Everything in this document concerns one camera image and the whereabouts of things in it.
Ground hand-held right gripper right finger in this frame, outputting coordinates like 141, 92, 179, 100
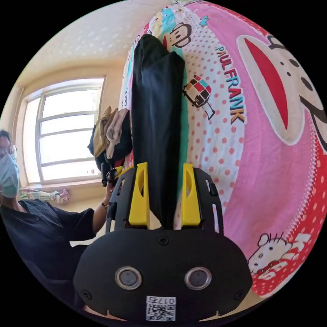
181, 163, 203, 227

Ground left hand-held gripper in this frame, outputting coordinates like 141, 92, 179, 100
106, 165, 134, 186

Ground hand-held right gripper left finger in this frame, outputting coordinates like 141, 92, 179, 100
128, 162, 150, 229

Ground black long pants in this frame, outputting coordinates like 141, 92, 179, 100
130, 33, 190, 230

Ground person's left forearm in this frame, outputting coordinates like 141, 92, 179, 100
92, 202, 110, 234

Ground person's left hand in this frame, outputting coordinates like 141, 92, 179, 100
104, 182, 115, 205

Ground pile of clothes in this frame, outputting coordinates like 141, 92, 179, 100
87, 106, 134, 175

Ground window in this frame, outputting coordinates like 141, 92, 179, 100
22, 76, 107, 185

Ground checked cloth bundle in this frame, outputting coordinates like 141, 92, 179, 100
19, 187, 71, 204

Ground bed with cartoon printed sheet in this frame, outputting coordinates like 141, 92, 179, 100
118, 0, 327, 298

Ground person's body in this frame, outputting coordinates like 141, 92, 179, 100
0, 129, 96, 311

